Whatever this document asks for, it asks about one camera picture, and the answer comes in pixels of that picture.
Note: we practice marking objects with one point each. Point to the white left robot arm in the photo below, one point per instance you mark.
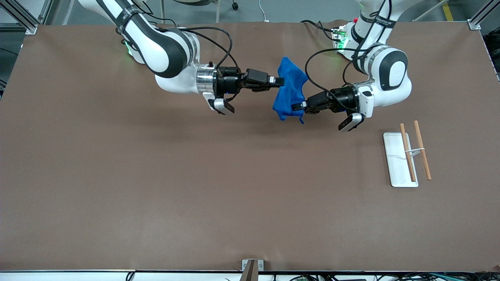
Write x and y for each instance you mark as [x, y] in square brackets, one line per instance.
[390, 74]

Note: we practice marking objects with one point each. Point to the brown camera mount post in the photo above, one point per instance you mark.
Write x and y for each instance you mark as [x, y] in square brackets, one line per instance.
[250, 271]

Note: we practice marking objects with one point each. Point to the aluminium frame profile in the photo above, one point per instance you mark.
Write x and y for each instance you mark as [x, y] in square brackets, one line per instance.
[23, 19]
[478, 17]

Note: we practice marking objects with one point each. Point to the brown table cover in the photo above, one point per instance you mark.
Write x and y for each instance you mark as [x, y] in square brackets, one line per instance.
[195, 195]

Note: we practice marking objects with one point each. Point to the metal table edge bracket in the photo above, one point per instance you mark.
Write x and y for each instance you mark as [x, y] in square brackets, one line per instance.
[259, 265]

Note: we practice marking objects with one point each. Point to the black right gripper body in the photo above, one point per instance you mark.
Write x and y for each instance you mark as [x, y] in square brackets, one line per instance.
[227, 82]

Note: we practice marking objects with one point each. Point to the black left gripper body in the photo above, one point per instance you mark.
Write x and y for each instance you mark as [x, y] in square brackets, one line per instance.
[343, 99]

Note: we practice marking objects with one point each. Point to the blue microfibre towel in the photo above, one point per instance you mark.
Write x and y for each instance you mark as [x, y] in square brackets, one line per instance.
[291, 88]

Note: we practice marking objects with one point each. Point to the white rack base plate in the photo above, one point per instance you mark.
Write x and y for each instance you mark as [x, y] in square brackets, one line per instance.
[396, 164]

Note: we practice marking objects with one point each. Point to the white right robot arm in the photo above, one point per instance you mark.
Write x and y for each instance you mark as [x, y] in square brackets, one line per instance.
[164, 50]

